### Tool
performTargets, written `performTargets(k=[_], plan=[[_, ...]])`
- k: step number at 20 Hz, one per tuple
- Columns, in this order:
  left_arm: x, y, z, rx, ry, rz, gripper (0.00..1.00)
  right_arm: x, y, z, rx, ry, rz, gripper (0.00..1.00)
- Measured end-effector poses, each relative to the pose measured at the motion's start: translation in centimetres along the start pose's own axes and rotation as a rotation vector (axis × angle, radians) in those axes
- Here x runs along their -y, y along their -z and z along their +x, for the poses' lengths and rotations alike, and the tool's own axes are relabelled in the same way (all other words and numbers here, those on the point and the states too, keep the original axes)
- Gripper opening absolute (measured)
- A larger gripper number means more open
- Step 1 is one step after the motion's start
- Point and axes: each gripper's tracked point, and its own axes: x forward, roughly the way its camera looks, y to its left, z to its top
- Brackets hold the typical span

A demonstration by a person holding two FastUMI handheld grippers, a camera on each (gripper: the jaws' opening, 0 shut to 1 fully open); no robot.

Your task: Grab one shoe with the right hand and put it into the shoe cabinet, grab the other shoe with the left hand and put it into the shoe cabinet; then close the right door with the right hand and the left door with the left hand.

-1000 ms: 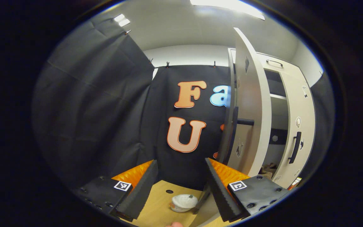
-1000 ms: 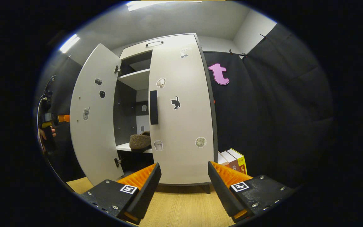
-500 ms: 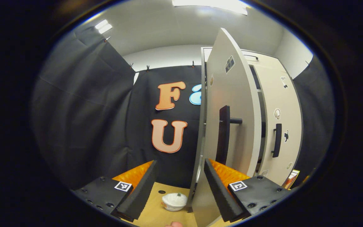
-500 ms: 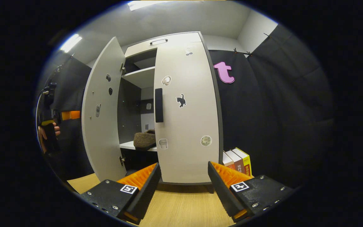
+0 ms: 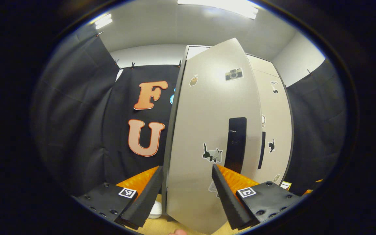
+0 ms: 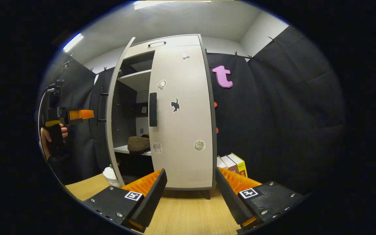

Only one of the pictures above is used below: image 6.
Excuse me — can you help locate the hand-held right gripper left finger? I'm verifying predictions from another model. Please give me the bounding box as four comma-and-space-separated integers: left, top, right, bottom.
83, 168, 168, 233

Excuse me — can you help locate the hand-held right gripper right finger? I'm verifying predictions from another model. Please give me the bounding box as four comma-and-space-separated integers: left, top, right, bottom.
215, 166, 305, 233

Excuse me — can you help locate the white cabinet door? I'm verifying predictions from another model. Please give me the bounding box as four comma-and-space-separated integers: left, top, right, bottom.
105, 37, 136, 187
148, 44, 214, 190

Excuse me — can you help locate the brown fuzzy shoe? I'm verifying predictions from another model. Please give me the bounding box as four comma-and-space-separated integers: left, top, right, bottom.
127, 133, 151, 155

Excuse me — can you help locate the white grey shoe cabinet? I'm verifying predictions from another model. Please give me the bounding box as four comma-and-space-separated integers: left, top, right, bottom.
111, 34, 218, 199

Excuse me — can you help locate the yellow book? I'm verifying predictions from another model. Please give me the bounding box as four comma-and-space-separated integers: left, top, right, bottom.
228, 153, 248, 178

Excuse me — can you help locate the white jar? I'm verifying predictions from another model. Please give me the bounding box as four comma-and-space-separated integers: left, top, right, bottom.
102, 165, 122, 188

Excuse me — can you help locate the long ceiling light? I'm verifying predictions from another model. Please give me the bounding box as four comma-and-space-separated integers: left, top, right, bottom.
133, 0, 212, 10
62, 33, 85, 53

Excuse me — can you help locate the black backdrop cloth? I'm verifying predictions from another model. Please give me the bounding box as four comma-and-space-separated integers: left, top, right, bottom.
39, 26, 347, 196

